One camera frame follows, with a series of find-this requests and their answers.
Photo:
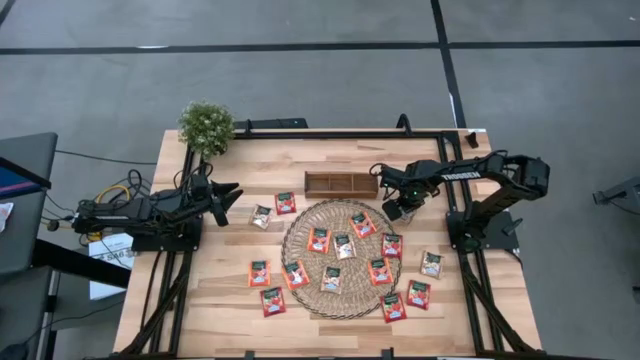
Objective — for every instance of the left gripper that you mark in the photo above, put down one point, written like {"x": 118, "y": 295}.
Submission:
{"x": 202, "y": 192}

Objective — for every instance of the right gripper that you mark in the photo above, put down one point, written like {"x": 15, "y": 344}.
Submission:
{"x": 415, "y": 194}

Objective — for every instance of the beige tea bag sachet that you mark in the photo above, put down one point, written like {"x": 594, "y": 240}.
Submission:
{"x": 344, "y": 246}
{"x": 431, "y": 264}
{"x": 331, "y": 279}
{"x": 260, "y": 216}

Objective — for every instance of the orange tea bag sachet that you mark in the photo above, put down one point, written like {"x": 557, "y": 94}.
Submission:
{"x": 319, "y": 240}
{"x": 259, "y": 273}
{"x": 295, "y": 274}
{"x": 380, "y": 271}
{"x": 362, "y": 224}

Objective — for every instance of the wooden three-compartment tray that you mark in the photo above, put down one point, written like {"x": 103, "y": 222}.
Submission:
{"x": 340, "y": 197}

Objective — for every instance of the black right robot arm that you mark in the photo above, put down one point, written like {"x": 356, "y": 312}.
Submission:
{"x": 460, "y": 175}

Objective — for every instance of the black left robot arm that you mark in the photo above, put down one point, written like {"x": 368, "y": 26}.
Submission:
{"x": 125, "y": 212}

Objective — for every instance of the green potted plant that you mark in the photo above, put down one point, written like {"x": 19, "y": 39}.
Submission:
{"x": 206, "y": 127}

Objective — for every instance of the black curved clamp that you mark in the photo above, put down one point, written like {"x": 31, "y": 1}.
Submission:
{"x": 404, "y": 124}

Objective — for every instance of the black rectangular box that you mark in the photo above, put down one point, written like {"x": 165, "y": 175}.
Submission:
{"x": 272, "y": 123}

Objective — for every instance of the round woven placemat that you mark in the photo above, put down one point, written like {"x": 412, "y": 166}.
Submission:
{"x": 357, "y": 300}

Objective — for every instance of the white printed paper box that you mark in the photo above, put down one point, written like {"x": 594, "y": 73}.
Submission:
{"x": 100, "y": 247}

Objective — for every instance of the black desk beam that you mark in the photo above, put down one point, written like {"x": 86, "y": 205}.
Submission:
{"x": 80, "y": 263}

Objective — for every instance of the grey desk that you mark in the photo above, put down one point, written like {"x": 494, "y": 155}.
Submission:
{"x": 25, "y": 225}

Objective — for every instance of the white item on desk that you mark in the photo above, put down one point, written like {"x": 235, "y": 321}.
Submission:
{"x": 4, "y": 215}

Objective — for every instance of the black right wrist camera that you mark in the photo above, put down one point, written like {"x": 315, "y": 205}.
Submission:
{"x": 393, "y": 210}

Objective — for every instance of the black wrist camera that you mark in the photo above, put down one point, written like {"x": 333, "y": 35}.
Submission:
{"x": 393, "y": 210}
{"x": 219, "y": 215}

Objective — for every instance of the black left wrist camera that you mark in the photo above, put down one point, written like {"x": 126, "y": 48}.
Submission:
{"x": 219, "y": 215}

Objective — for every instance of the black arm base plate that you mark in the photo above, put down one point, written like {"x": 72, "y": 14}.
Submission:
{"x": 150, "y": 242}
{"x": 500, "y": 231}

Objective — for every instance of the small black frame bracket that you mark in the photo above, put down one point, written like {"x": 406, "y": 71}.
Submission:
{"x": 387, "y": 353}
{"x": 248, "y": 355}

